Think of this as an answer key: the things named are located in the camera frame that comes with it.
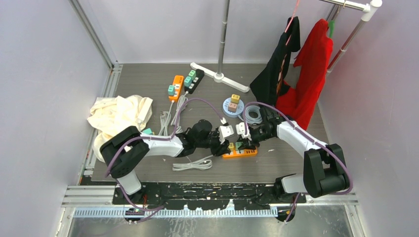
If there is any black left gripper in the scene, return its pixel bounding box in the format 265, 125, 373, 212
195, 127, 231, 156

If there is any orange power strip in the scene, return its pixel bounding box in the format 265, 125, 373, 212
222, 149, 258, 159
168, 75, 184, 102

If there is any green adapter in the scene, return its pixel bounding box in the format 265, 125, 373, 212
235, 142, 243, 151
188, 70, 197, 80

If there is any round blue power socket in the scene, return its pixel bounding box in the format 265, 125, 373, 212
222, 98, 245, 118

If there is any teal plug adapter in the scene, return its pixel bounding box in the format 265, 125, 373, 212
142, 128, 154, 135

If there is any white power strip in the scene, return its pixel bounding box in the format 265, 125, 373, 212
137, 97, 153, 123

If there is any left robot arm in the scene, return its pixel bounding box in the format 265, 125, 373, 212
99, 119, 234, 204

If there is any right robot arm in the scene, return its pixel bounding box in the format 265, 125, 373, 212
236, 107, 353, 203

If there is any black hanging garment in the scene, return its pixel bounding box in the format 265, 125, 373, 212
250, 17, 301, 105

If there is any red hanging garment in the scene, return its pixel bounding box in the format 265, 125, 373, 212
275, 19, 334, 129

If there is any white clothes rack stand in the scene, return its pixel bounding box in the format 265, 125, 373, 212
190, 0, 250, 93

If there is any teal adapter on black strip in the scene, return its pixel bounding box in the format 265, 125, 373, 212
183, 76, 193, 87

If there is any teal adapter on orange strip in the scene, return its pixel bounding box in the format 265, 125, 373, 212
168, 85, 176, 96

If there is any black power strip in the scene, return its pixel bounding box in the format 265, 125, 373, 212
184, 69, 205, 94

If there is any green adapter on black strip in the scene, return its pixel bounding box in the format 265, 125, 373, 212
188, 70, 197, 80

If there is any cream cloth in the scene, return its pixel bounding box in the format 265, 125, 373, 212
87, 95, 147, 162

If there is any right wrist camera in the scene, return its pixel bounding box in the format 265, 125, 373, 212
235, 122, 251, 141

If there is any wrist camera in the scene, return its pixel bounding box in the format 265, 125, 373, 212
218, 125, 235, 143
235, 122, 251, 141

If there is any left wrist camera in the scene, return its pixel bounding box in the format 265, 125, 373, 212
218, 125, 235, 143

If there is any white bundled cable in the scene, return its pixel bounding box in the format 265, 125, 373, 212
172, 155, 217, 172

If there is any white cable of far strips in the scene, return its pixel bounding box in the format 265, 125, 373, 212
170, 93, 189, 135

